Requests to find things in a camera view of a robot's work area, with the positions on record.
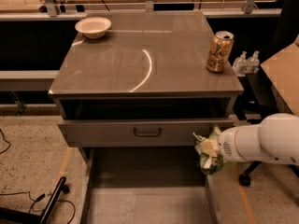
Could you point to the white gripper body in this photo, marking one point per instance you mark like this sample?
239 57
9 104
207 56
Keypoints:
226 145

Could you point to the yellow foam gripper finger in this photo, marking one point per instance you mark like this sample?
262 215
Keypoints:
210 147

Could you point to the green jalapeno chip bag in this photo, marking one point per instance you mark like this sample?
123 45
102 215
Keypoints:
208 165

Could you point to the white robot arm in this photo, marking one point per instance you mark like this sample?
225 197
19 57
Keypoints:
274 140

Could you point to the grey open middle drawer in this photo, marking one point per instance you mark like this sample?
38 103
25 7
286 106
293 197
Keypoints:
148 185

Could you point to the grey metal drawer cabinet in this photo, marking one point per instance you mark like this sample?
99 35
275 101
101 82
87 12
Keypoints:
148 65

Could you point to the grey top drawer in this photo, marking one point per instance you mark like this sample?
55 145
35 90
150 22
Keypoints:
120 133

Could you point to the black office chair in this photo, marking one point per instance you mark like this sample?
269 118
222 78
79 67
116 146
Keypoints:
257 97

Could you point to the clear sanitizer bottle left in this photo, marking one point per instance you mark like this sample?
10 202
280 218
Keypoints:
240 63

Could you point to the clear sanitizer bottle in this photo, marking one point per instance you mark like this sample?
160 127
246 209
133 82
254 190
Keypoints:
240 63
253 62

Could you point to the clear sanitizer bottle right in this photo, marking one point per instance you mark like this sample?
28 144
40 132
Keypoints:
253 62

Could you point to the gold soda can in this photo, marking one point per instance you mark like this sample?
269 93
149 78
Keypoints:
220 50

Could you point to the white paper bowl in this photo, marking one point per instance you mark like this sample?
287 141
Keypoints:
93 27

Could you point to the black drawer handle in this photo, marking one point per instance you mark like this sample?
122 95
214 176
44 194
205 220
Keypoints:
147 133

